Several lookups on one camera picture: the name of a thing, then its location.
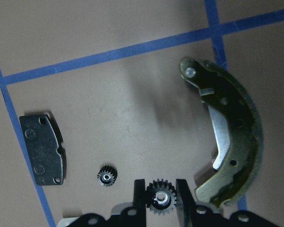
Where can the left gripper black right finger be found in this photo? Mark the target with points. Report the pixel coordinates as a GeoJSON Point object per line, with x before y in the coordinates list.
{"type": "Point", "coordinates": [185, 203]}

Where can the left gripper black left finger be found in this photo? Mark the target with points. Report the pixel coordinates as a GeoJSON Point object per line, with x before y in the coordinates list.
{"type": "Point", "coordinates": [139, 203]}

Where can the black bearing gear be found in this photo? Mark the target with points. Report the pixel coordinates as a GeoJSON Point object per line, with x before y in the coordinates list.
{"type": "Point", "coordinates": [161, 197]}
{"type": "Point", "coordinates": [107, 175]}

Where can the dark brake shoe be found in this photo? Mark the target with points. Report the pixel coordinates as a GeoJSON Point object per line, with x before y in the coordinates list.
{"type": "Point", "coordinates": [237, 128]}

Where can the black brake pad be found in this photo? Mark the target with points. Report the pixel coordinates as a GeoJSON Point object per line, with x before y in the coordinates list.
{"type": "Point", "coordinates": [43, 141]}

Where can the white curved plastic bracket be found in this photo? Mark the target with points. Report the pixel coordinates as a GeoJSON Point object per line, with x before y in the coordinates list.
{"type": "Point", "coordinates": [69, 215]}

